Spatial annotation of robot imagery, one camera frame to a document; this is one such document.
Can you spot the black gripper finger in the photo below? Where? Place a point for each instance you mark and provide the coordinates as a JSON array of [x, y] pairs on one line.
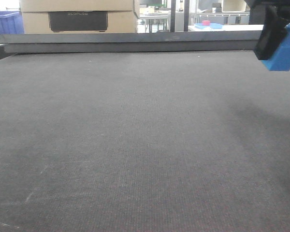
[[277, 17]]

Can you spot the blue block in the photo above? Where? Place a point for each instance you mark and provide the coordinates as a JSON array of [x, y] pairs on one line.
[[280, 60]]

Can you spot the black conveyor belt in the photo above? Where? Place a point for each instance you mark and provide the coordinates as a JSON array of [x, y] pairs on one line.
[[144, 142]]

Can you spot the white background table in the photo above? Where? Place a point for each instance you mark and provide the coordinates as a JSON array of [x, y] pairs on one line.
[[237, 27]]

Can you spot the blue tray on white table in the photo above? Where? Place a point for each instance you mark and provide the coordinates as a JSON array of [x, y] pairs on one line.
[[211, 26]]

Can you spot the cardboard box with black print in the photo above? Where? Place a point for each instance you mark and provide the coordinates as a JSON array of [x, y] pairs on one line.
[[80, 22]]

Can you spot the upper cardboard box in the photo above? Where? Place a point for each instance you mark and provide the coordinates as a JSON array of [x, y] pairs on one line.
[[78, 5]]

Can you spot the blue plastic crate background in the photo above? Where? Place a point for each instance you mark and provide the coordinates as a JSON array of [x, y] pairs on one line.
[[11, 22]]

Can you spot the grey conveyor side rail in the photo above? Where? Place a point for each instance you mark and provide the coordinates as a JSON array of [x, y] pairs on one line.
[[130, 42]]

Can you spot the black vertical post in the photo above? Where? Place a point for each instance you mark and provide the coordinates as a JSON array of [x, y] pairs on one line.
[[172, 16]]

